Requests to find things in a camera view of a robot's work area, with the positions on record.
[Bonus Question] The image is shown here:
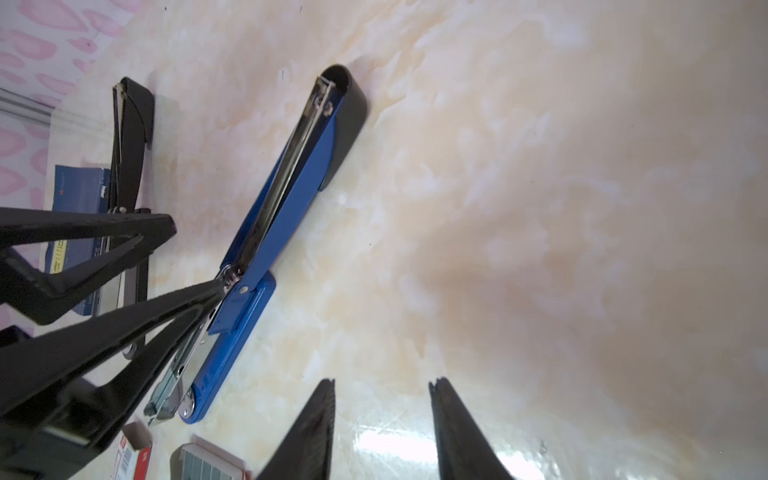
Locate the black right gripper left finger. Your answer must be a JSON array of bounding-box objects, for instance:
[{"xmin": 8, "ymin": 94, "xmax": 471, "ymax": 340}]
[{"xmin": 257, "ymin": 379, "xmax": 336, "ymax": 480}]

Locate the dark blue booklet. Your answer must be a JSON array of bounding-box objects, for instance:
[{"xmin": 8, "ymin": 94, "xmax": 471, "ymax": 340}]
[{"xmin": 43, "ymin": 164, "xmax": 112, "ymax": 317}]

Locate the red white staple box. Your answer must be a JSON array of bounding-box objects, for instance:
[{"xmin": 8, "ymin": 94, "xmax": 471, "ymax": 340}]
[{"xmin": 111, "ymin": 421, "xmax": 153, "ymax": 480}]

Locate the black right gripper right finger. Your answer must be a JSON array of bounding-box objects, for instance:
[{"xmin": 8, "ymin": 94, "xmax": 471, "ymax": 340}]
[{"xmin": 429, "ymin": 377, "xmax": 514, "ymax": 480}]

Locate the staple tray with staples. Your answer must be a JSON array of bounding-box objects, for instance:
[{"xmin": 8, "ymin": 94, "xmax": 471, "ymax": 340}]
[{"xmin": 169, "ymin": 435, "xmax": 251, "ymax": 480}]

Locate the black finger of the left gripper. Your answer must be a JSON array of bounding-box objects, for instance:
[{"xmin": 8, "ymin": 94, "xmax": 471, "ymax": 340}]
[{"xmin": 1, "ymin": 207, "xmax": 176, "ymax": 325}]

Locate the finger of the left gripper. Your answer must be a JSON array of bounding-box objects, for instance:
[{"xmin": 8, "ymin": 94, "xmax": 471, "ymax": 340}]
[{"xmin": 1, "ymin": 280, "xmax": 224, "ymax": 479}]

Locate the blue long stapler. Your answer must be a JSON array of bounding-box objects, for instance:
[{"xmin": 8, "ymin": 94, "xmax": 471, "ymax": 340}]
[{"xmin": 143, "ymin": 64, "xmax": 368, "ymax": 425}]

